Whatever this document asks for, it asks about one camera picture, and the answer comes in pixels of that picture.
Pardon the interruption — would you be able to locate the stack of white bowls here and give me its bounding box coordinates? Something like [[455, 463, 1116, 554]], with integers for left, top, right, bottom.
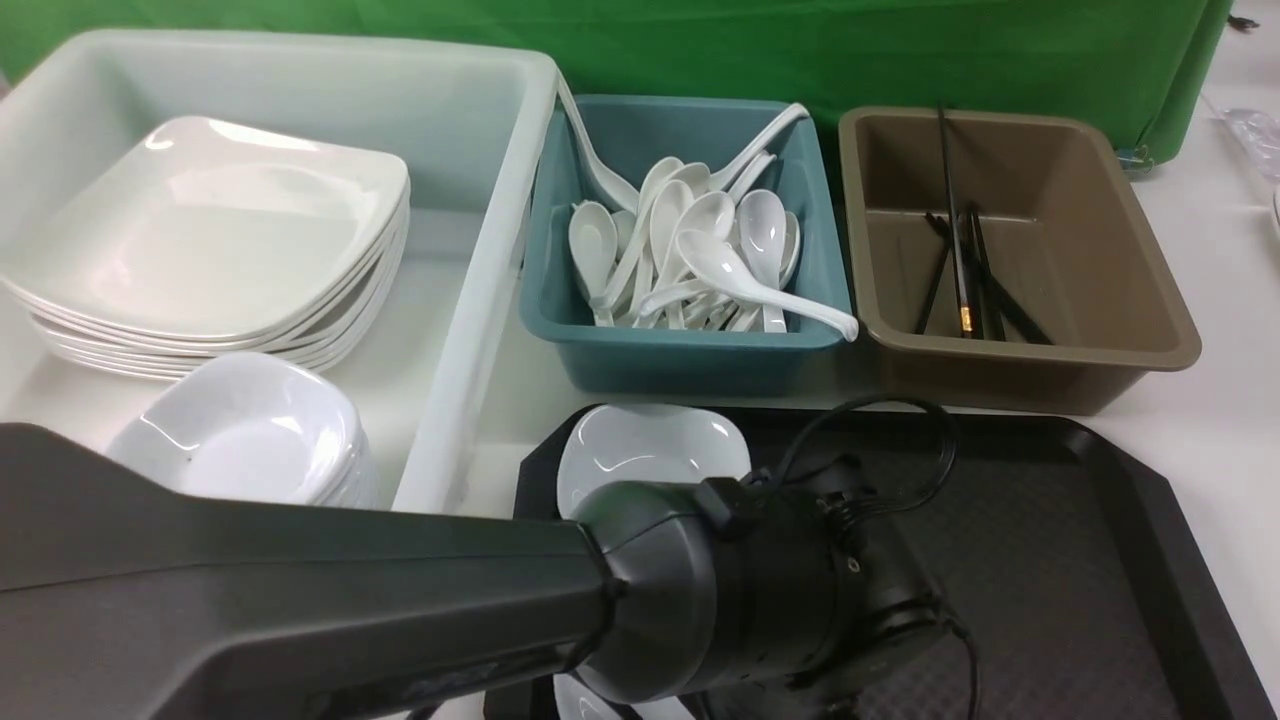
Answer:
[[105, 354, 384, 510]]

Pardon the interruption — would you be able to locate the teal plastic bin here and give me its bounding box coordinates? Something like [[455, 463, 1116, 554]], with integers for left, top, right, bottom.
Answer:
[[518, 95, 852, 397]]

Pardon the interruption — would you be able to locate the white spoon on bin corner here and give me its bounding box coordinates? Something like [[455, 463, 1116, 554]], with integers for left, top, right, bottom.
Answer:
[[708, 102, 810, 191]]

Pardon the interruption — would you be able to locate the white spoon leaning on tub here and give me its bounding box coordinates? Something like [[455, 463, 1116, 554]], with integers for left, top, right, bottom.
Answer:
[[557, 74, 640, 214]]

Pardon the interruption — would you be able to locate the clear plastic object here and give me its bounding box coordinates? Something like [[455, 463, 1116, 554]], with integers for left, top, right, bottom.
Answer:
[[1219, 108, 1279, 184]]

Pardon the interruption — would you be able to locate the black plastic serving tray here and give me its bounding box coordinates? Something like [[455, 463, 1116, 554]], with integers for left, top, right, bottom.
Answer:
[[515, 400, 1275, 719]]

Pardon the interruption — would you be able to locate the brown plastic bin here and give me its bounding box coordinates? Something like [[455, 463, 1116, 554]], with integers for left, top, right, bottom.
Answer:
[[838, 108, 1202, 415]]

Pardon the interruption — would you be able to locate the small white bowl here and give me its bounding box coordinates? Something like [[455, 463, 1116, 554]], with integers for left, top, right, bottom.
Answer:
[[556, 404, 753, 519], [552, 674, 695, 720]]

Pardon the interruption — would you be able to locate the large white plastic tub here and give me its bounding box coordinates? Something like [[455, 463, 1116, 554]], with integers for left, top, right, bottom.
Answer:
[[1, 29, 561, 512]]

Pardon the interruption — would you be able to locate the white ceramic soup spoon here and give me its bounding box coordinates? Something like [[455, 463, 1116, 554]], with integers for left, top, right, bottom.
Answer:
[[737, 190, 787, 291]]

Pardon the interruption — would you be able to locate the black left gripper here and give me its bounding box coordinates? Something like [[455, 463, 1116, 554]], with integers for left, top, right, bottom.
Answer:
[[700, 456, 951, 719]]

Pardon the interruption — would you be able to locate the pile of white spoons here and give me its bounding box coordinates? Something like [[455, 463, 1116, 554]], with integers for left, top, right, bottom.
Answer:
[[567, 152, 801, 333]]

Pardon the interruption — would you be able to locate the black chopstick in bin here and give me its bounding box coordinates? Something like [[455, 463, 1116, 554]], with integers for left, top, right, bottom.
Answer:
[[964, 249, 1053, 345], [914, 211, 957, 334]]

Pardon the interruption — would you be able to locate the stack of white plates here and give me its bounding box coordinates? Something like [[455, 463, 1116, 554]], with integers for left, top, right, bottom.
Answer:
[[10, 193, 411, 380]]

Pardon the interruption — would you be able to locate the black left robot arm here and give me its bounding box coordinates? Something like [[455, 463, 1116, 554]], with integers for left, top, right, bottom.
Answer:
[[1, 423, 947, 719]]

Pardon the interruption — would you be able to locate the white spoon overhanging bin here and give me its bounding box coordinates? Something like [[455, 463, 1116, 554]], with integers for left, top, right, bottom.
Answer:
[[675, 229, 860, 342]]

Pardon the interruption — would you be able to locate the large white square plate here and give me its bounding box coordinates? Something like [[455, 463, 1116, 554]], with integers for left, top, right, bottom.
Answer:
[[3, 117, 410, 341]]

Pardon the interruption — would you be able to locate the green cloth backdrop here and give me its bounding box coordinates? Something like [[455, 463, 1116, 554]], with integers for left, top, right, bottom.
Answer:
[[1, 1, 1231, 163]]

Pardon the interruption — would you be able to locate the black chopstick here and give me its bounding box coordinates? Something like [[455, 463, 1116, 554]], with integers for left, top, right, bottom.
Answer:
[[966, 201, 1007, 342], [964, 249, 1053, 345], [914, 211, 957, 334], [936, 102, 977, 340]]

